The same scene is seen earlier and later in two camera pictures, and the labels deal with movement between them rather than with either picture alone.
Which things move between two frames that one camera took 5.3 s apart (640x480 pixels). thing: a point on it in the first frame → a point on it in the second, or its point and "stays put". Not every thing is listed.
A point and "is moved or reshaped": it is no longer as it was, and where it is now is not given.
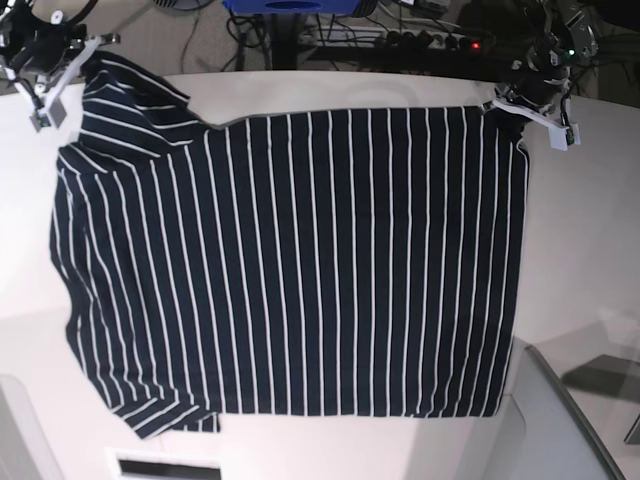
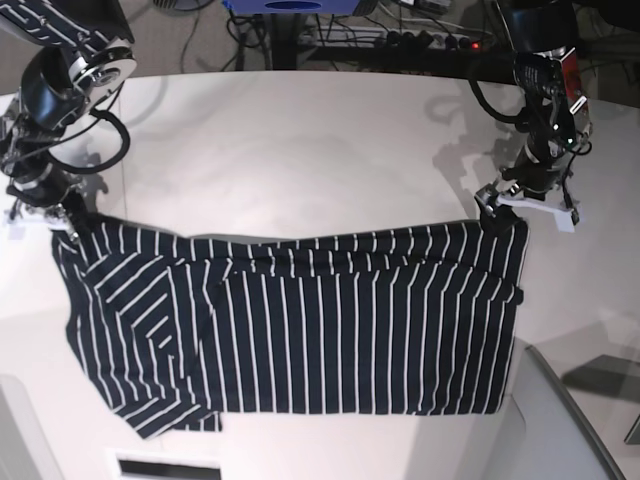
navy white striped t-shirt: x=364 y=263 is moved or reshaped
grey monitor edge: x=561 y=441 stays put
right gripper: x=539 y=76 → x=537 y=179
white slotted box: x=146 y=465 stays put
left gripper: x=44 y=49 → x=47 y=186
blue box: x=292 y=7 stays put
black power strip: x=392 y=37 stays put
